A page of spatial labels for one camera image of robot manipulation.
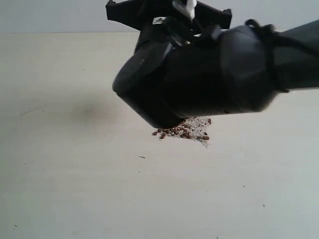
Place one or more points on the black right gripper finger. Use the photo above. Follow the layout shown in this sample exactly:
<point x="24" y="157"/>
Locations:
<point x="206" y="15"/>
<point x="132" y="13"/>

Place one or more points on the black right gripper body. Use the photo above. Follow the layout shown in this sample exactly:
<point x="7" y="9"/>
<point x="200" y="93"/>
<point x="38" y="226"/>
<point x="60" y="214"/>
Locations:
<point x="164" y="8"/>

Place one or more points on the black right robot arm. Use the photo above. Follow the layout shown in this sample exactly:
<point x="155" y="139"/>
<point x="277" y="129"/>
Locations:
<point x="189" y="62"/>

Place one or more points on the brown seeds and white grains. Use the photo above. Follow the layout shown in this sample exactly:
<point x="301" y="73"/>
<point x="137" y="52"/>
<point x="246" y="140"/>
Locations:
<point x="194" y="129"/>

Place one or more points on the scattered brown round pellets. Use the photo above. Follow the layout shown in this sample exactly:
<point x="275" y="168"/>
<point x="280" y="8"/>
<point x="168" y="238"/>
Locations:
<point x="164" y="132"/>

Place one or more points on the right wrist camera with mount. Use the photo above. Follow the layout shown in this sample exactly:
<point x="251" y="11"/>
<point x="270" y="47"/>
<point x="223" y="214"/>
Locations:
<point x="185" y="7"/>

